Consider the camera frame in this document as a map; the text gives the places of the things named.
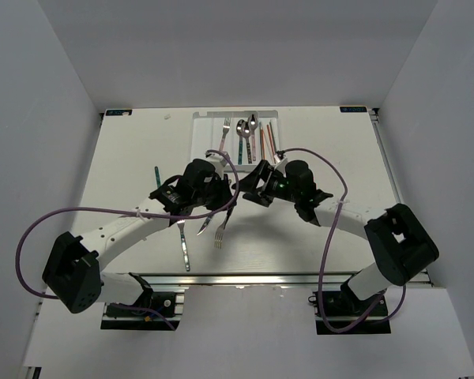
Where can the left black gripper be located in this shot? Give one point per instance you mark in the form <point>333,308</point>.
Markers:
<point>225,193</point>

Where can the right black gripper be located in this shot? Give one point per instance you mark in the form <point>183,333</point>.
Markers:
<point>250,183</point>

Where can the orange chopstick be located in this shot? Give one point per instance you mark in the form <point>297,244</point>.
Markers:
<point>264,145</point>
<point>273,157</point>

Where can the dark handled fork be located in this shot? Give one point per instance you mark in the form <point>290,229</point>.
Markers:
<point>219,235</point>

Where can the dark handled spoon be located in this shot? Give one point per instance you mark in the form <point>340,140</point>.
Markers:
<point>245,131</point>

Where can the green handled spoon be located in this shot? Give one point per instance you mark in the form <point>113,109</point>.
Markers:
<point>239,128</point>

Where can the pink handled spoon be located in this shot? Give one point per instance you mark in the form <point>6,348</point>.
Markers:
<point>253,124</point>

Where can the pink handled fork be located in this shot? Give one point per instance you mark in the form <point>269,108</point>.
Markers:
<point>225,130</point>

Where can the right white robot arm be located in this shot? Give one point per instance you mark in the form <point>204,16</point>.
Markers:
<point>400,245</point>

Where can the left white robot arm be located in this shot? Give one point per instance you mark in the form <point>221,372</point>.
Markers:
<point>75,267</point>

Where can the white divided utensil tray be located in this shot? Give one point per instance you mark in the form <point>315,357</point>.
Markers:
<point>207,131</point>

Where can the left blue corner sticker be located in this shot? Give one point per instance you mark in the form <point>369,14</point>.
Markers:
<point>118,112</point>

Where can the blue corner sticker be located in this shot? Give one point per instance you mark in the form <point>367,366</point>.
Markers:
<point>353,109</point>
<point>118,112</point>

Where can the right blue corner sticker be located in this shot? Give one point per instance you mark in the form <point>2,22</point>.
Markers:
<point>353,109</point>

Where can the dark handled knife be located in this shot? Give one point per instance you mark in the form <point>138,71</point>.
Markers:
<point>205,224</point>

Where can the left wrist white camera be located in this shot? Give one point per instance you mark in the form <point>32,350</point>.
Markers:
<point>219,160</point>

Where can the wrist white camera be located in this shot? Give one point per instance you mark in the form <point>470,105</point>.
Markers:
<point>280,163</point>
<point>219,160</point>

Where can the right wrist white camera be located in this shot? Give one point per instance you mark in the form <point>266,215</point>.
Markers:
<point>280,163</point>

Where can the green handled fork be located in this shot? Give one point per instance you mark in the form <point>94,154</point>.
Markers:
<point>181,227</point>

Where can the green handled knife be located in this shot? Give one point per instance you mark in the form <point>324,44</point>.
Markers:
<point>157,177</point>

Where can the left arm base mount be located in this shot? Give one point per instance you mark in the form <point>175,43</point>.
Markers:
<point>152,310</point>

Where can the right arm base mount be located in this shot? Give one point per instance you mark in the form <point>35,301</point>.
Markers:
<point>340,312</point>

